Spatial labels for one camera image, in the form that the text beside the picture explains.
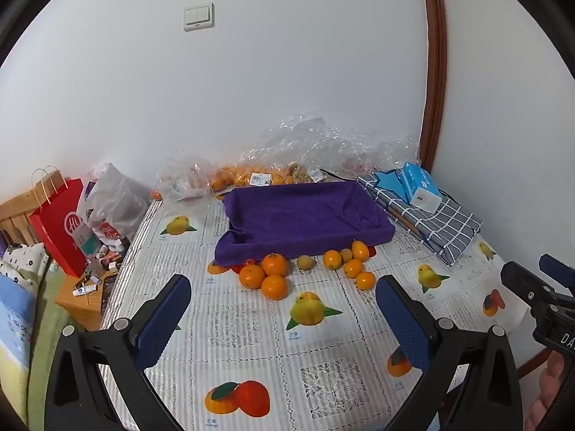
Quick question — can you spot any clear bag of oranges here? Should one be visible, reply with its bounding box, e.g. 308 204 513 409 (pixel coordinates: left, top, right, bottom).
208 162 327 192

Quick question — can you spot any oval orange kumquat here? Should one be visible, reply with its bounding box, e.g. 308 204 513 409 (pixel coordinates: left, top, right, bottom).
351 240 371 262

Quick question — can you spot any white plastic shopping bag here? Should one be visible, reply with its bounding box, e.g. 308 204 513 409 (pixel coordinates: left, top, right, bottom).
77 162 150 247

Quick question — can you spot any white wall light switch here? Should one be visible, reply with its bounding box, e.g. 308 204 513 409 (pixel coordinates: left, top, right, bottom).
182 3 215 32

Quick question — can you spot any wooden side table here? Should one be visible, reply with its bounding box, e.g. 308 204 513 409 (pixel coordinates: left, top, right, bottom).
55 272 118 331

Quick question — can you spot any large orange mandarin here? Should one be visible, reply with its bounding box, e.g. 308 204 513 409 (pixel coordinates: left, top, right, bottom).
260 274 289 301
260 253 289 276
239 264 266 290

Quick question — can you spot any purple towel-lined tray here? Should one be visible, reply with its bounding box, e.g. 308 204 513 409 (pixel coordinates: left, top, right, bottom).
215 181 395 267

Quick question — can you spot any crumpled clear plastic bag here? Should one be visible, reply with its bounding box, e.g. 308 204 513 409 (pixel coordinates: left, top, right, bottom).
239 115 419 175

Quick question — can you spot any brown wooden door frame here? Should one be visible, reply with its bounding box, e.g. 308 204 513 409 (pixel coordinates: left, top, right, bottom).
419 0 448 172

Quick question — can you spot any patterned pillow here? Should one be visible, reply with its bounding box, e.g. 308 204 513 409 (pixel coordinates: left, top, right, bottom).
1 243 50 296

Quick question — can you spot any grey checked folded cloth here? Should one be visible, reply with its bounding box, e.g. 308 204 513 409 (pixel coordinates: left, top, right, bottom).
357 174 482 267

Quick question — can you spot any wooden headboard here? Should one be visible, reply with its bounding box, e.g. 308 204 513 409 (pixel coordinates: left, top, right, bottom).
0 169 64 246

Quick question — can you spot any blue tissue pack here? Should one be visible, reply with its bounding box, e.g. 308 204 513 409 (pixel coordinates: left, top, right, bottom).
400 162 442 213

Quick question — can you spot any person's right hand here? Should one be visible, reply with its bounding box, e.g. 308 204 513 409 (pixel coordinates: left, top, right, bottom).
524 351 564 431

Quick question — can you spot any blue paper sheet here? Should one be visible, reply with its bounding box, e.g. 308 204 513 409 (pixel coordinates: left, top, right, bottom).
374 169 410 203

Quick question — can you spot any red paper shopping bag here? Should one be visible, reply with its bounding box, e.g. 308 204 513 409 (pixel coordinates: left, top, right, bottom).
29 166 87 277

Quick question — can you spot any small smooth orange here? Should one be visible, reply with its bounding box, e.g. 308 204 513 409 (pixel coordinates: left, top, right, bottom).
343 259 364 279
356 272 376 291
323 250 343 270

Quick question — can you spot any yellow-green small fruit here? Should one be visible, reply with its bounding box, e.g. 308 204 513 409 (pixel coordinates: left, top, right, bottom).
296 255 316 270
340 248 353 263

